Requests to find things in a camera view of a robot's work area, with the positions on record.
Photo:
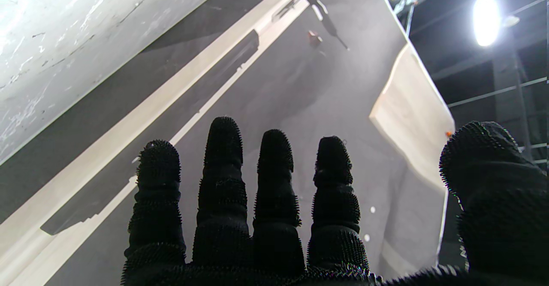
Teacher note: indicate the black bottle-shaped stand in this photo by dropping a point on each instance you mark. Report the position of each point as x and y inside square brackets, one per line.
[328, 22]

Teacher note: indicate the red and black object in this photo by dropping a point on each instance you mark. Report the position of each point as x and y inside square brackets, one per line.
[314, 38]

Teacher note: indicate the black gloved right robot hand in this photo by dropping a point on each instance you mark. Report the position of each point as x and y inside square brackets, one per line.
[274, 217]

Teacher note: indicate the light wooden shelf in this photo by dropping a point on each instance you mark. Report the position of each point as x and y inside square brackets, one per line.
[64, 187]

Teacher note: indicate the bright ceiling light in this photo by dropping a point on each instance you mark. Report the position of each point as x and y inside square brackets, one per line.
[487, 20]

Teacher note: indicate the cream flat panel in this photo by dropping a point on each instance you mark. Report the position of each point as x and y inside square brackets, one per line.
[411, 110]

